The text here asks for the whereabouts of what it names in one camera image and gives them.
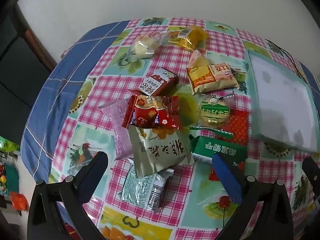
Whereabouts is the teal cardboard box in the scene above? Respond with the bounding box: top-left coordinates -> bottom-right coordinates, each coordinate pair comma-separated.
244,49 -> 319,153

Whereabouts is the brown and white biscuit packet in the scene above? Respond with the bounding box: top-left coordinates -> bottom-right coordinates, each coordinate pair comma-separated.
138,67 -> 179,97

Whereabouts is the orange and beige snack packet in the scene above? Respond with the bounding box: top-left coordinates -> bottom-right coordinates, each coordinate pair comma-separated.
187,62 -> 240,95

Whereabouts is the brown wooden bed frame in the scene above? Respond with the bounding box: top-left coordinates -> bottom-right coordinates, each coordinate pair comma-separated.
14,4 -> 58,72

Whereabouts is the red-orange patterned snack packet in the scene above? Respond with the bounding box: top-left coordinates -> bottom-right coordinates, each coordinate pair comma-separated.
209,110 -> 249,182

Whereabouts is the black cable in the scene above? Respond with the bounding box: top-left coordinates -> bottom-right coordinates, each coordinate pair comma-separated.
265,39 -> 307,80

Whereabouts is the pink snack packet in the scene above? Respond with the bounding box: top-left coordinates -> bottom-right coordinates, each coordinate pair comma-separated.
99,99 -> 134,160

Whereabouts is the orange plastic bag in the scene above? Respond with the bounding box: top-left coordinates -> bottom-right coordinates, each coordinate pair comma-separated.
10,192 -> 29,210

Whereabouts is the blue checked bed sheet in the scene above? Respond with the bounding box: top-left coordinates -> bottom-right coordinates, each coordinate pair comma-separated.
20,21 -> 315,180

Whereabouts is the teal cloth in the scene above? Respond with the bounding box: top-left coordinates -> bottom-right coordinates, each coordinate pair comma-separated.
0,164 -> 19,195

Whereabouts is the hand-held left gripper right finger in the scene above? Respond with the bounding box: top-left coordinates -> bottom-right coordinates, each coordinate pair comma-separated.
212,152 -> 293,240

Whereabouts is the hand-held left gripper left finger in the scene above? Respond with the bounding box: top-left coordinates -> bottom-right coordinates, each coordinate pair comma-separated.
27,151 -> 109,240

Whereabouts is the beige pastry packet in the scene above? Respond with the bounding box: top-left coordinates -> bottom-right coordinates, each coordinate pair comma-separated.
128,126 -> 195,178

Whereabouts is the yellow translucent snack packet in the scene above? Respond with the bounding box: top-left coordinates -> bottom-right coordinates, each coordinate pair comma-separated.
167,26 -> 209,52

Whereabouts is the round cracker packet green label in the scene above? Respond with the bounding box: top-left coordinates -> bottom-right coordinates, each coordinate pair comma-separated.
189,94 -> 235,138

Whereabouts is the clear packet of white cakes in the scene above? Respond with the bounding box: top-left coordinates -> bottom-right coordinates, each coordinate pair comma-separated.
127,31 -> 168,59

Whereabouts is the red peanut snack packet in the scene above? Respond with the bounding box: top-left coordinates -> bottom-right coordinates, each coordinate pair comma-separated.
122,95 -> 183,130

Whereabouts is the small peach jelly cup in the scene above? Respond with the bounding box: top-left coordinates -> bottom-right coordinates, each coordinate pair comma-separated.
190,50 -> 210,67

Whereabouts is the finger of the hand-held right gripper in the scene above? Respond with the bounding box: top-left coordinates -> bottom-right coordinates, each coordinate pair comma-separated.
301,156 -> 320,198

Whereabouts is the silver and mint snack packet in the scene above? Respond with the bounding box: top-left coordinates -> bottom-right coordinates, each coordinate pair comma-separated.
120,166 -> 175,212

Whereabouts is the green biscuit packet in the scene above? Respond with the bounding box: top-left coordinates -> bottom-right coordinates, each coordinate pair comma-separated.
190,135 -> 248,164

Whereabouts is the pink checked picture tablecloth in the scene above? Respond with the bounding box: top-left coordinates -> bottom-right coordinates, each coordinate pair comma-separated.
49,17 -> 320,240

